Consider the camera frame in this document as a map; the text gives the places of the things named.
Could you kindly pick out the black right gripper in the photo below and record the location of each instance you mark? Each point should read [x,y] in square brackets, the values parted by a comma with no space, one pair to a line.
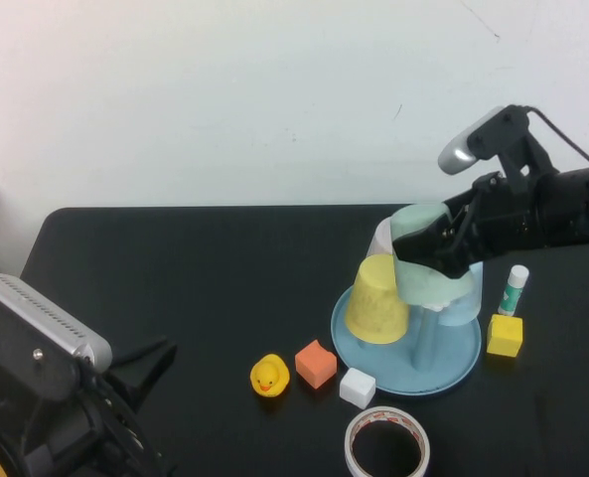
[497,223]

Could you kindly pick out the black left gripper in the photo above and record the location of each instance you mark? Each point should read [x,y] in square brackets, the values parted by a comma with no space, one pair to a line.
[90,437]

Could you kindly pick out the green plastic cup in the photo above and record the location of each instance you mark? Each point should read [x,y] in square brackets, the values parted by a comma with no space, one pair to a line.
[425,283]

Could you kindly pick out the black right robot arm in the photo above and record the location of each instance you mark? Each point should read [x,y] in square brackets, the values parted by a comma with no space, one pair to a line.
[577,204]

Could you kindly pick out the pale pink plastic cup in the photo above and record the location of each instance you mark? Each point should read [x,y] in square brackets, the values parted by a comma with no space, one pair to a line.
[383,238]

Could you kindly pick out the light blue plastic cup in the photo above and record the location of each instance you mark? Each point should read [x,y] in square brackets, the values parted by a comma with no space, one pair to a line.
[468,303]

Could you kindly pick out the yellow plastic cup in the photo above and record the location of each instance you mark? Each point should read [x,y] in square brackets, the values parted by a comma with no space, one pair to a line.
[376,308]

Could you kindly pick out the blue cup stand with pegs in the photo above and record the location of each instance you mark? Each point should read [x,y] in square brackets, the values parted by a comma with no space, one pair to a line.
[398,365]

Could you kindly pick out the white green glue stick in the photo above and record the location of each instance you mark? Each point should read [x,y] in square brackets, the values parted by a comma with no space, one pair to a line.
[512,293]

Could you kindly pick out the yellow rubber duck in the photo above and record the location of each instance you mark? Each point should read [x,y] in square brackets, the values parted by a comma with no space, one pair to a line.
[269,375]

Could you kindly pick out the yellow cube block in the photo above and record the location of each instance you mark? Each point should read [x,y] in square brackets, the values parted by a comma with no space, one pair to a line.
[505,335]

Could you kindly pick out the orange foam block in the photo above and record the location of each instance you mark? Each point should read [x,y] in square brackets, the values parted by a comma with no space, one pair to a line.
[315,365]

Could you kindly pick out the white cube block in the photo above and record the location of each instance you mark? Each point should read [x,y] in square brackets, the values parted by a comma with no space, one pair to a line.
[357,386]

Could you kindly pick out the white tape roll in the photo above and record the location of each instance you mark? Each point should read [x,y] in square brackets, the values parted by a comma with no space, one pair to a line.
[351,437]

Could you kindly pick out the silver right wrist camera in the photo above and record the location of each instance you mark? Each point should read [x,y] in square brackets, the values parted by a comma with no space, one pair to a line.
[478,139]

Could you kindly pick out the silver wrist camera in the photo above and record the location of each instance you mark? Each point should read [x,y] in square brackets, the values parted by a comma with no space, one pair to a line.
[478,139]
[31,328]

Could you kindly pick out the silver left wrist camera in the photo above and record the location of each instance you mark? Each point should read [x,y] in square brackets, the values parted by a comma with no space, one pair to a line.
[31,328]

